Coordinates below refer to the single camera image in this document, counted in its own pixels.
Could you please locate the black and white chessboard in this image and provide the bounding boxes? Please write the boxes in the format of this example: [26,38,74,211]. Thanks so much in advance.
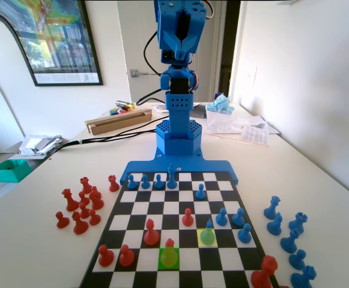
[77,170,282,288]

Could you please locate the blue plastic chess bishop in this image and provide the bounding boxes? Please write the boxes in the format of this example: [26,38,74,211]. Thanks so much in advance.
[280,227,300,254]
[290,265,318,288]

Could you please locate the blue plastic chess queen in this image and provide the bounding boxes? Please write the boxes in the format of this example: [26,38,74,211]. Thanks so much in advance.
[263,195,282,220]

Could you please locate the clear plastic bag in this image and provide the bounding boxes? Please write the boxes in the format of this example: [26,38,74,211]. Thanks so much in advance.
[205,107,244,134]

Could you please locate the crumpled wrapper pile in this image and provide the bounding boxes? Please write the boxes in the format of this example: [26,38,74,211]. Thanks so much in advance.
[17,134,70,157]

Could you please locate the dark grey pad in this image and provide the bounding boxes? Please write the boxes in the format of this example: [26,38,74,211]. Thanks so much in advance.
[190,103,208,118]

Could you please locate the white arched board dark edge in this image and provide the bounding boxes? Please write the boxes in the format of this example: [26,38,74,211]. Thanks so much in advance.
[0,11,38,154]

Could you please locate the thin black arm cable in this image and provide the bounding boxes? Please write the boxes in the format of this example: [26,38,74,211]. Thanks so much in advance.
[135,29,166,106]

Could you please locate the long cardboard box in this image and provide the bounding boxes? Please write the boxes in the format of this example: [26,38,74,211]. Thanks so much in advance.
[83,108,153,136]

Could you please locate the blue plastic chess rook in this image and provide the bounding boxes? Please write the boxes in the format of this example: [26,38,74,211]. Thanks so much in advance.
[288,212,309,235]

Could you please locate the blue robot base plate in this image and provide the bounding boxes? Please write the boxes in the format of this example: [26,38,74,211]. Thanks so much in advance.
[120,154,240,185]

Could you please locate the black framed poster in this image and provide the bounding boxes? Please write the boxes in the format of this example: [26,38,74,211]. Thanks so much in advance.
[11,0,105,88]

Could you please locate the white door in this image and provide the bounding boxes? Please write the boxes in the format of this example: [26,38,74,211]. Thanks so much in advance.
[116,0,223,103]

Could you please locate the white paper sheets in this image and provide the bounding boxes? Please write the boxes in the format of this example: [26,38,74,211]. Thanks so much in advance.
[237,115,281,135]

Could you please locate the printed paper sheet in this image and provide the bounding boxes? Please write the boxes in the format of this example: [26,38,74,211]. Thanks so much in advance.
[240,124,271,147]

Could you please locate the green plastic bin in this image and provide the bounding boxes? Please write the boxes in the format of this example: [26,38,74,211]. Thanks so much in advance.
[0,158,32,183]

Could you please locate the blue patterned crumpled packet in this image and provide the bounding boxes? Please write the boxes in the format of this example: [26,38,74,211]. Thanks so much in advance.
[205,92,234,115]

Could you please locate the colourful small items pile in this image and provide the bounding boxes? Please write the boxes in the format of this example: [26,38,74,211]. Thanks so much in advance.
[108,106,138,116]

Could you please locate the black table cable bundle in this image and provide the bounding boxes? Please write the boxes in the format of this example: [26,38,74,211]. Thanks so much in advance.
[49,118,163,157]

